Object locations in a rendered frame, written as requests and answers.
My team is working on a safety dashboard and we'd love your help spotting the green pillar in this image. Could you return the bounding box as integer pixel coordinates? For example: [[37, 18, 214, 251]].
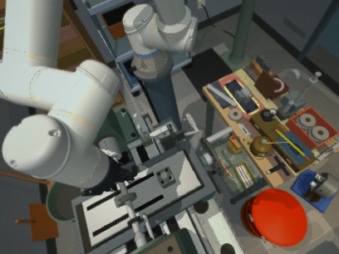
[[221, 0, 263, 66]]

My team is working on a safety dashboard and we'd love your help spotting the dark spoked handwheel crank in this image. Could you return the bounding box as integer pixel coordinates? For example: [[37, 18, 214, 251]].
[[199, 137, 226, 195]]

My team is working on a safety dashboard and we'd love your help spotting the yellow-edged box of bits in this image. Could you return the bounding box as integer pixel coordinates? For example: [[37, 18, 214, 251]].
[[233, 161, 258, 191]]

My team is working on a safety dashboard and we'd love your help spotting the grey indicator stand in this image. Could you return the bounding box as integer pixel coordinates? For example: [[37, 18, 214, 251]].
[[278, 71, 324, 120]]

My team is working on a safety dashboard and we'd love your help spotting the grey metal block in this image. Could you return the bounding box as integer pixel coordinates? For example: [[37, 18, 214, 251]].
[[233, 85, 253, 105]]

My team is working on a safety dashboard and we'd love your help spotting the grey block rack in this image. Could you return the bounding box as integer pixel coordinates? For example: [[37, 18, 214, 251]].
[[253, 53, 274, 73]]

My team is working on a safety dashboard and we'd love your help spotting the orange screwdriver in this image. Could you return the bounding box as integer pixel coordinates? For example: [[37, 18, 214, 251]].
[[218, 154, 234, 178]]

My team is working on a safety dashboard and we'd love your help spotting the grey square block with holes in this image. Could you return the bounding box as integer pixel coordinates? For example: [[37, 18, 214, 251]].
[[155, 167, 177, 189]]

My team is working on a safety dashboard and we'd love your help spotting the black tee wrench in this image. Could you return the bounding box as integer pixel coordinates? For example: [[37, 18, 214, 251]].
[[266, 155, 292, 177]]

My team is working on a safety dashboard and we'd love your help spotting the brown wooden shelf unit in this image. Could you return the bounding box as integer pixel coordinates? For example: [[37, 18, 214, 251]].
[[0, 0, 126, 107]]

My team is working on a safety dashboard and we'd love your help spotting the green glass tray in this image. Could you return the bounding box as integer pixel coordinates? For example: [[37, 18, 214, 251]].
[[214, 142, 263, 197]]

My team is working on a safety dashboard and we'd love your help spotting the grey flat file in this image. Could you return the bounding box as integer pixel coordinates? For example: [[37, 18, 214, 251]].
[[205, 82, 238, 108]]

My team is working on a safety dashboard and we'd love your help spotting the brass oil can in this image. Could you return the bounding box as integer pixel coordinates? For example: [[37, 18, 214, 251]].
[[248, 134, 292, 159]]

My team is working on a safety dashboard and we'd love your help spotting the orange bin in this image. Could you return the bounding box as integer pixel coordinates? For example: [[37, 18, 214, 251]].
[[101, 1, 137, 42]]

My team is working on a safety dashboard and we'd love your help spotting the white lever handle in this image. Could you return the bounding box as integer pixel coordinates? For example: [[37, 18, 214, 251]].
[[184, 113, 209, 138]]

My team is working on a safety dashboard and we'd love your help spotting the red and yellow tray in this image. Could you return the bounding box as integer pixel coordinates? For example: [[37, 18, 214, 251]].
[[219, 75, 268, 120]]

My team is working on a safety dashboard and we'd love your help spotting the grey lathe chuck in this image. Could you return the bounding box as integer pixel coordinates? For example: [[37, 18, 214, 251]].
[[303, 172, 339, 203]]

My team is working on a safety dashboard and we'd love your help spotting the black floor mat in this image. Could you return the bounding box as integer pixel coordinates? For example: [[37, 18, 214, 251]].
[[180, 47, 234, 95]]

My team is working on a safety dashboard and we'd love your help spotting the yellow pencil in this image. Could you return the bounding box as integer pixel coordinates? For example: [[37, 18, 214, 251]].
[[273, 127, 312, 162]]

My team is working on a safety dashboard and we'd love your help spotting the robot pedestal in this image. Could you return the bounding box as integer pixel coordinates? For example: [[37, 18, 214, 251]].
[[137, 71, 184, 131]]

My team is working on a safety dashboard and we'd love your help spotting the red open tray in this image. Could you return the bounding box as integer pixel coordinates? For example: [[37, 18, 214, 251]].
[[286, 105, 339, 151]]

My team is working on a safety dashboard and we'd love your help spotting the red book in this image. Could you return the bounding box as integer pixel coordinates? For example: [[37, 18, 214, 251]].
[[269, 74, 291, 100]]

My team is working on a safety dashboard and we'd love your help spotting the white spindle nose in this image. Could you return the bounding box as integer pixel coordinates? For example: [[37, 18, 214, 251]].
[[98, 135, 123, 162]]

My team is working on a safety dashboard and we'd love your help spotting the black dial gauge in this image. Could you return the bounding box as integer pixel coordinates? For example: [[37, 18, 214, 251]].
[[259, 108, 278, 123]]

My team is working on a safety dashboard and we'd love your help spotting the wooden bench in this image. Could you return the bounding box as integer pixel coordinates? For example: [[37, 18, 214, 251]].
[[201, 59, 339, 189]]

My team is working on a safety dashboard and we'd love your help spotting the orange box with red button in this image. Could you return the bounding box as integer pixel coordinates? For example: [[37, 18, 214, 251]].
[[226, 134, 243, 155]]

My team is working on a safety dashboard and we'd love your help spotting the dark blue cabinet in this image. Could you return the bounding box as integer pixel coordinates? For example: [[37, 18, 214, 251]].
[[297, 0, 339, 88]]

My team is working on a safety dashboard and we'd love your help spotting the blue notebook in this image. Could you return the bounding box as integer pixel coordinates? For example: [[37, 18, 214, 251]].
[[275, 130, 316, 166]]

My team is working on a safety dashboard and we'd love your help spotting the grey arbor with ring blank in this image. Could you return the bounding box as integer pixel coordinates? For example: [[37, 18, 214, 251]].
[[114, 181, 149, 248]]

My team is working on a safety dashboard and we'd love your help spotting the black cable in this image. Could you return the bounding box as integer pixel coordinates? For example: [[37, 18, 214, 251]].
[[202, 4, 237, 39]]

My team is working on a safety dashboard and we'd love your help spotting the grey cylinder barrel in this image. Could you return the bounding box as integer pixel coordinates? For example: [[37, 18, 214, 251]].
[[205, 126, 235, 145]]

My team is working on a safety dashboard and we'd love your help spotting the brown box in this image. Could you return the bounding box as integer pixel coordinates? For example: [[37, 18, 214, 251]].
[[253, 70, 279, 100]]

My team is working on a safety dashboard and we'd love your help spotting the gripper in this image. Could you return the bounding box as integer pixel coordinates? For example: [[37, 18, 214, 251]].
[[80, 153, 140, 198]]

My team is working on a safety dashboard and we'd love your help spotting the grey-blue shelf unit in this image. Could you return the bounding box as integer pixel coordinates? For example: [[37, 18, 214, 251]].
[[64, 0, 193, 95]]

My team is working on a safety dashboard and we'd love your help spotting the orange-brown board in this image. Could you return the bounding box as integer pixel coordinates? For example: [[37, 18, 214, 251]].
[[14, 203, 60, 243]]

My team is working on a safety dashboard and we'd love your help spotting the blue bin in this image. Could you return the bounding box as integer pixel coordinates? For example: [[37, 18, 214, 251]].
[[121, 61, 140, 85]]

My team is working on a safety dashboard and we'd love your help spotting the grey disc with brown centre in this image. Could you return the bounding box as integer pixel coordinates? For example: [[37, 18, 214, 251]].
[[295, 113, 317, 131], [308, 125, 331, 144]]

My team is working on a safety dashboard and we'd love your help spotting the blue mat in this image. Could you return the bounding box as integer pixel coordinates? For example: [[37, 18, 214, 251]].
[[290, 168, 337, 213]]

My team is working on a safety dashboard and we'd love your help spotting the green round bin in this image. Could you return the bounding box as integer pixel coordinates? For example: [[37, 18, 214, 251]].
[[45, 180, 85, 222]]

